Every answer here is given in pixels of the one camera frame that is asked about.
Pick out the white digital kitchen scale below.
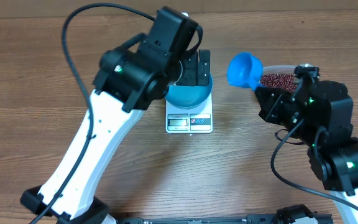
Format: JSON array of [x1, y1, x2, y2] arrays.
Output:
[[165, 93, 213, 135]]

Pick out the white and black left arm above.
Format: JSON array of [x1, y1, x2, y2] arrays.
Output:
[[21, 6, 203, 223]]

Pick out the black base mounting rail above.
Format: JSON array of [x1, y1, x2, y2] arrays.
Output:
[[110, 203, 334, 224]]

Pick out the red adzuki beans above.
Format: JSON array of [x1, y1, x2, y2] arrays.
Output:
[[260, 73, 297, 92]]

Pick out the blue plastic measuring scoop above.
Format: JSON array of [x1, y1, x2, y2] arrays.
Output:
[[227, 52, 264, 91]]

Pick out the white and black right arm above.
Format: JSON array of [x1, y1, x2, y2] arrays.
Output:
[[254, 81, 358, 223]]

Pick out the blue metal bowl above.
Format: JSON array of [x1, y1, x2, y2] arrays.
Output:
[[165, 74, 213, 109]]

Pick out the clear plastic food container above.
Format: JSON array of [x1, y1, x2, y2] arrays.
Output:
[[262, 65, 296, 76]]

